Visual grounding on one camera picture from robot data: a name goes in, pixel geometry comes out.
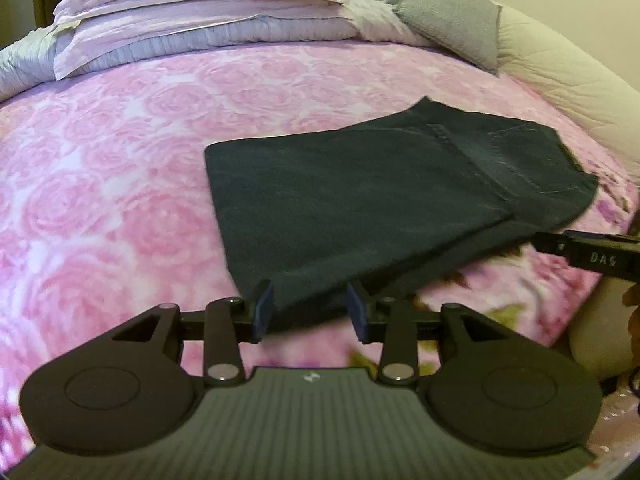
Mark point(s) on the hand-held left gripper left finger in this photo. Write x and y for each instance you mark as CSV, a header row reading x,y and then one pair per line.
x,y
264,310

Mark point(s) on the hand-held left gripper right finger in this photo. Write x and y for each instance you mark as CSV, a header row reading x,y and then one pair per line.
x,y
357,310

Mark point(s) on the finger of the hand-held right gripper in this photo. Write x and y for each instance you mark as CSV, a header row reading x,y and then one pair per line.
x,y
550,245

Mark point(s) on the dark denim pants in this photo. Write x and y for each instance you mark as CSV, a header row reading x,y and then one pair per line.
x,y
350,200

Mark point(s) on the cream cloth bundle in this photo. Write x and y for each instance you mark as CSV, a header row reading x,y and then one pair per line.
x,y
600,330

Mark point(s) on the beige quilted comforter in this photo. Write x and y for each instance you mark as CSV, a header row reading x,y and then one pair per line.
x,y
565,75

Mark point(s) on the pink rose-pattern blanket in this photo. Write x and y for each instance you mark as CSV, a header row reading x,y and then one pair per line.
x,y
125,185

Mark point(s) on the grey ribbed pillow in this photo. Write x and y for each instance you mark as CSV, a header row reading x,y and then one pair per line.
x,y
450,15

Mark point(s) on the blue-lilac striped pillow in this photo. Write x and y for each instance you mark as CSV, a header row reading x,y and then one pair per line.
x,y
210,40

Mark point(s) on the light grey striped pillow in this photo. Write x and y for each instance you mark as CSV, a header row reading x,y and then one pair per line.
x,y
375,15

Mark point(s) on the stack of folded pink blankets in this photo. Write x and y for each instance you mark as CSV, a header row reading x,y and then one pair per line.
x,y
200,15

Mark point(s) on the lilac grey quilt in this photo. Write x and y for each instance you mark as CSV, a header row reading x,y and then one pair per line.
x,y
25,60

